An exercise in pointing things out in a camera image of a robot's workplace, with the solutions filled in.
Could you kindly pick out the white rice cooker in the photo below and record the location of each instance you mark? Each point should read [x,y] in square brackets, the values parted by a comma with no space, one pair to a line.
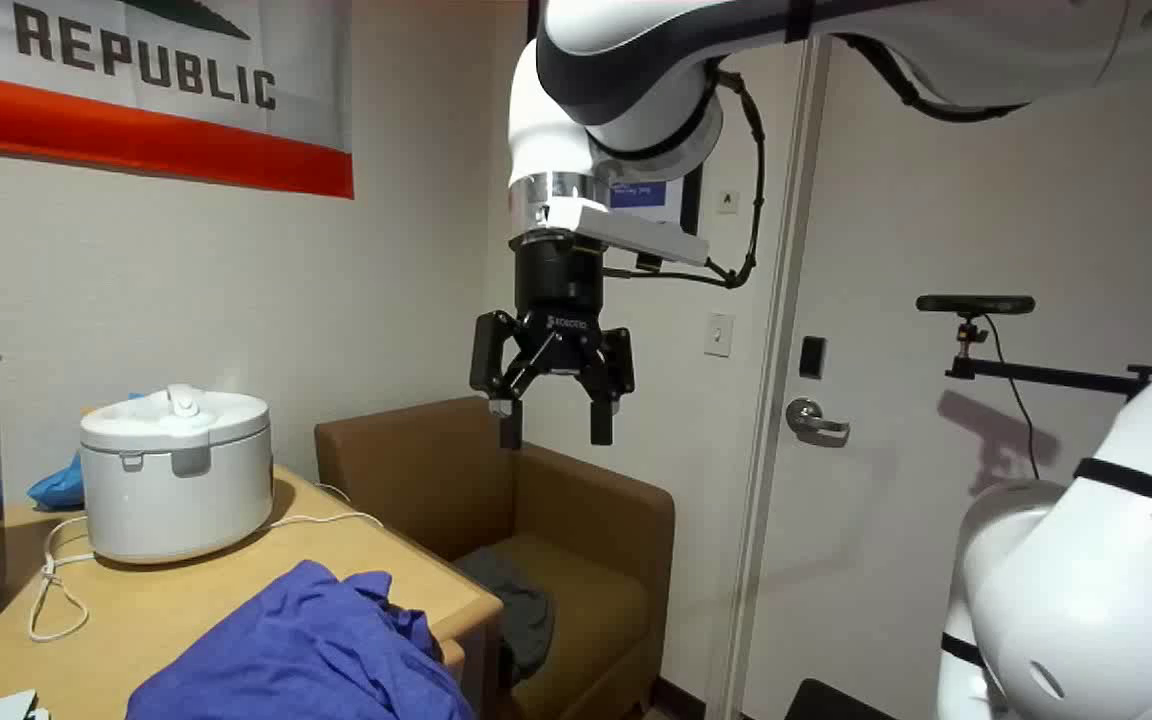
[179,480]

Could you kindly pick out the blue plastic bag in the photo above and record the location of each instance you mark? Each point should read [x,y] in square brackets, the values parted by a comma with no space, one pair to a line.
[57,480]

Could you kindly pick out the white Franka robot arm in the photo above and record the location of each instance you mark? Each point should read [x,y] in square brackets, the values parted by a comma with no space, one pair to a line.
[631,42]

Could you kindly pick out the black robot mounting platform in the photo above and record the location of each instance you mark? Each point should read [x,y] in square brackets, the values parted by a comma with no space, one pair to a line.
[833,700]

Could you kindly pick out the black bar-shaped stereo camera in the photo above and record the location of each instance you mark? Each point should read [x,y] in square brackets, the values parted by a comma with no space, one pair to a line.
[979,306]

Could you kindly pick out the white light switch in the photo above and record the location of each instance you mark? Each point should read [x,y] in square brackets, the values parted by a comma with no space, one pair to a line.
[719,334]

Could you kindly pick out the brown armchair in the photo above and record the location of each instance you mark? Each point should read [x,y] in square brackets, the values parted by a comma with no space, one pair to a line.
[577,532]

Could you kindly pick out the light wooden table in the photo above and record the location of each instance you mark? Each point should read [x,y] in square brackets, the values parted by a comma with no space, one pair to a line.
[160,604]

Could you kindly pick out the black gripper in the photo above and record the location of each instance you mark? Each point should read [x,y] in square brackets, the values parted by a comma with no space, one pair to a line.
[557,285]

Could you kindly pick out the blue t-shirt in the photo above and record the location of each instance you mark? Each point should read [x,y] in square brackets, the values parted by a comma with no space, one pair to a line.
[296,654]

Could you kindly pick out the dark grey cloth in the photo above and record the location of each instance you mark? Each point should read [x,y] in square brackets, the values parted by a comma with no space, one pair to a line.
[516,613]

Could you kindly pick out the California Republic flag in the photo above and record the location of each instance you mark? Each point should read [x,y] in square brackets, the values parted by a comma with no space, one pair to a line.
[136,135]

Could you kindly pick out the black door lock reader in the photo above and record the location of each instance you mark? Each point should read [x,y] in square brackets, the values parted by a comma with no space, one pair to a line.
[812,356]

